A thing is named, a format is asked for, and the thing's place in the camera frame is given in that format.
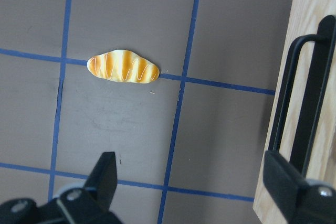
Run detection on toy bread roll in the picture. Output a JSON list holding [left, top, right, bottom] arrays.
[[87, 49, 160, 84]]

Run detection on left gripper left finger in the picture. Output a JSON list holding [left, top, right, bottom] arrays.
[[1, 152, 122, 223]]

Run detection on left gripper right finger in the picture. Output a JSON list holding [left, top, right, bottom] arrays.
[[263, 150, 335, 223]]

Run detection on black metal drawer handle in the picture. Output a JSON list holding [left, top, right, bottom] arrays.
[[268, 15, 335, 176]]

